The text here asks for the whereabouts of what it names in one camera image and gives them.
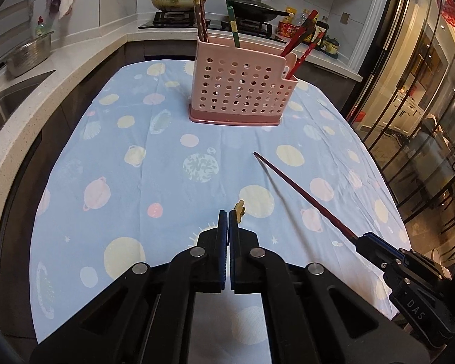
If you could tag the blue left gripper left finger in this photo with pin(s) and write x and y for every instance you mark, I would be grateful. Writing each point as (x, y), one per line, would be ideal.
(222, 247)

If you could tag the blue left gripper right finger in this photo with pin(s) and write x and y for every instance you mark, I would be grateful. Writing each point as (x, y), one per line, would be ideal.
(235, 251)

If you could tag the gold flower spoon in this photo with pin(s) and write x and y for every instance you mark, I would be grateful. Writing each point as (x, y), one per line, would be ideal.
(240, 210)

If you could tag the maroon chopstick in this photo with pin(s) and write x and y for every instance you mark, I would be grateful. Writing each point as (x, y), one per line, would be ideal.
(346, 231)
(299, 34)

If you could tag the bright red chopstick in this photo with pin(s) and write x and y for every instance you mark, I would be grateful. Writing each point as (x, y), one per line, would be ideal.
(300, 61)
(301, 32)

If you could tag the dark red chopstick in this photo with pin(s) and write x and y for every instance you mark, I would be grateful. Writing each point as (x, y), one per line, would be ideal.
(201, 21)

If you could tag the blue planet-print tablecloth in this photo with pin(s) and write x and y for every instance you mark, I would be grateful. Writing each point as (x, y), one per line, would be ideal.
(123, 261)

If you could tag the pink perforated utensil basket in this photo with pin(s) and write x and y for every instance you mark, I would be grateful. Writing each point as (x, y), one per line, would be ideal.
(247, 85)

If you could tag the green chopstick outer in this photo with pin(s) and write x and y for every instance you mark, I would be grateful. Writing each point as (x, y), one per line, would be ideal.
(234, 26)

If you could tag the black gas stove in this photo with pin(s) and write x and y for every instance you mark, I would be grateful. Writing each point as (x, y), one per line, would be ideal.
(187, 20)

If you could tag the red instant noodle cup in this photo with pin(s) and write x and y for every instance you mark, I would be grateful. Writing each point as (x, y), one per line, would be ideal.
(286, 30)

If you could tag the yellow seasoning packet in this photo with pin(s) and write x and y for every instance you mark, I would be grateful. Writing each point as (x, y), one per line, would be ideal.
(291, 12)

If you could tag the black wok with lid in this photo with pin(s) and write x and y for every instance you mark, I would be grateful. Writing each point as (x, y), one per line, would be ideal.
(255, 11)

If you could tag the dark soy sauce bottle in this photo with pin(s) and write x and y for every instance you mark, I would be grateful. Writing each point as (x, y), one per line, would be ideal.
(319, 34)

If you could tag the beige frying pan with lid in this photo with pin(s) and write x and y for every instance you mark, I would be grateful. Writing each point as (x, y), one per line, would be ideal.
(173, 5)

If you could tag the brown chopstick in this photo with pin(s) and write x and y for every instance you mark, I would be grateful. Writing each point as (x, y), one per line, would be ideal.
(204, 22)

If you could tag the steel sink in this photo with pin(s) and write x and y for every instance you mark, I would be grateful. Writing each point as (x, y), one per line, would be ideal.
(14, 91)

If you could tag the steel pot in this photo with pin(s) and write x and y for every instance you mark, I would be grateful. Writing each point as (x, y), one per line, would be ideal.
(27, 56)

